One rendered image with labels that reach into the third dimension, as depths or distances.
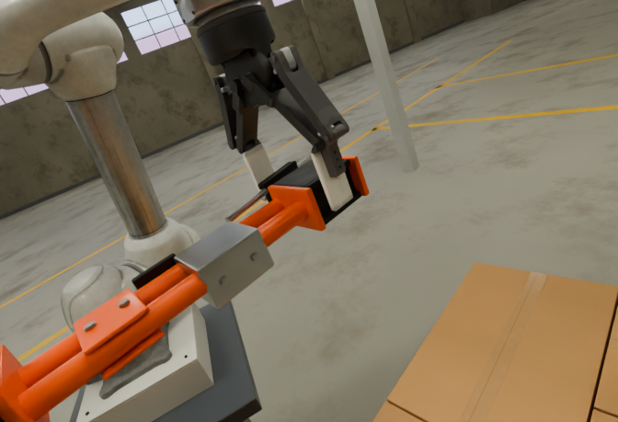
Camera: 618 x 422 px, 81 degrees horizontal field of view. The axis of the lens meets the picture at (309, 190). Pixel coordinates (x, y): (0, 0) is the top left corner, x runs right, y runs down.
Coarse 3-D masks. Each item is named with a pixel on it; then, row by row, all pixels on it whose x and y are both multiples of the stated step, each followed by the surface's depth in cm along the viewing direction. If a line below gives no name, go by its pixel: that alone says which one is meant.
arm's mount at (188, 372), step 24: (192, 312) 108; (168, 336) 101; (192, 336) 97; (168, 360) 92; (192, 360) 88; (96, 384) 94; (144, 384) 87; (168, 384) 88; (192, 384) 90; (96, 408) 86; (120, 408) 85; (144, 408) 87; (168, 408) 89
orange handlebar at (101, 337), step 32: (256, 224) 39; (288, 224) 37; (128, 288) 33; (160, 288) 33; (192, 288) 31; (96, 320) 30; (128, 320) 28; (160, 320) 29; (64, 352) 29; (96, 352) 27; (128, 352) 29; (32, 384) 27; (64, 384) 25; (32, 416) 24
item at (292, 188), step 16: (352, 160) 41; (288, 176) 43; (304, 176) 41; (352, 176) 42; (272, 192) 42; (288, 192) 39; (304, 192) 37; (320, 192) 39; (352, 192) 43; (368, 192) 42; (320, 208) 39; (304, 224) 40; (320, 224) 38
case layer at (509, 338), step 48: (480, 288) 117; (528, 288) 110; (576, 288) 104; (432, 336) 107; (480, 336) 101; (528, 336) 96; (576, 336) 91; (432, 384) 93; (480, 384) 89; (528, 384) 85; (576, 384) 81
